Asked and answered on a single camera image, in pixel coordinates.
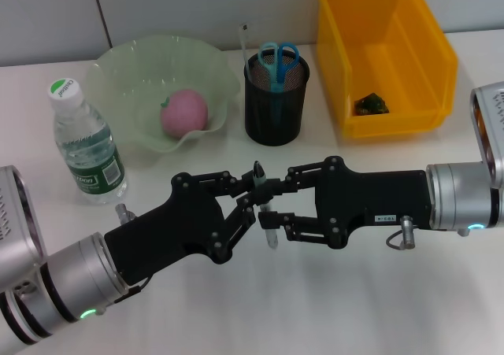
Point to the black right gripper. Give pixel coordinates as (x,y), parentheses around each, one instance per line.
(374,197)

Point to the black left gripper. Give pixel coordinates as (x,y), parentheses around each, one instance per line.
(177,229)

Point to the grey white ballpoint pen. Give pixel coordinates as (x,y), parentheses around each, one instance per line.
(260,174)

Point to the green plastic wrapper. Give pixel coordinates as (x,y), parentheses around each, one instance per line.
(370,105)

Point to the blue teal scissors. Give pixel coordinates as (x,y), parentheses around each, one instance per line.
(277,71)

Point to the pink toy peach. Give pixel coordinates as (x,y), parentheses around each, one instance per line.
(185,113)

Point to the transparent plastic ruler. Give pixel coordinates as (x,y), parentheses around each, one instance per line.
(245,44)

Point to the clear green-label water bottle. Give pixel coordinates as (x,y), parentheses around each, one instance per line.
(90,150)

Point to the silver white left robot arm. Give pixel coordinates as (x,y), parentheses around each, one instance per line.
(78,276)

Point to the black mesh pen holder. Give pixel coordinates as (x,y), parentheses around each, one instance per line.
(260,126)

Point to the translucent green fruit plate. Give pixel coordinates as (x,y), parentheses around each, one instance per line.
(157,63)

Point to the yellow plastic bin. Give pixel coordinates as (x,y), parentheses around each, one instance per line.
(393,36)

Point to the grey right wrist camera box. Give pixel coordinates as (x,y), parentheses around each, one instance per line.
(492,126)

